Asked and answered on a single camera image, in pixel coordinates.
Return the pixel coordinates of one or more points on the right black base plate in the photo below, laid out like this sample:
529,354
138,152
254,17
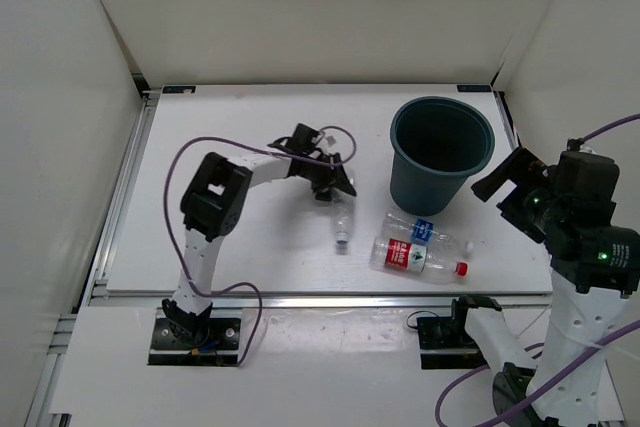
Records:
442,343

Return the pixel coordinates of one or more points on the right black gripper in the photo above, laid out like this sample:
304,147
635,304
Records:
534,171

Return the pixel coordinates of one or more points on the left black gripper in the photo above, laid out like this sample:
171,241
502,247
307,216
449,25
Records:
332,177

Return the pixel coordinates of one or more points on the small clear black-cap bottle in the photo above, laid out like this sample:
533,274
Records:
343,220

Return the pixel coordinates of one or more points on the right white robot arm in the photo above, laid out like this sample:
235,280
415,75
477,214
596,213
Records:
567,207

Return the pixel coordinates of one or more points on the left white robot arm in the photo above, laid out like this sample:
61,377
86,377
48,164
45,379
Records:
214,199

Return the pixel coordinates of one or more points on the aluminium table edge rail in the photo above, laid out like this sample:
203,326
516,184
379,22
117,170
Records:
103,298

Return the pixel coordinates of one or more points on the Aquafina blue label bottle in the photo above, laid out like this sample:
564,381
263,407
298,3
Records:
418,230

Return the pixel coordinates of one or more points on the dark teal plastic bin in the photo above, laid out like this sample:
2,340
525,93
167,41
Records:
438,143

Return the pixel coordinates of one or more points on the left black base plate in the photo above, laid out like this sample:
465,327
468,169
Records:
216,345

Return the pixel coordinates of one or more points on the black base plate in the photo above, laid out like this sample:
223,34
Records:
216,345
442,343

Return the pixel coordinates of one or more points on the red label red cap bottle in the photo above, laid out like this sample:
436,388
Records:
422,262

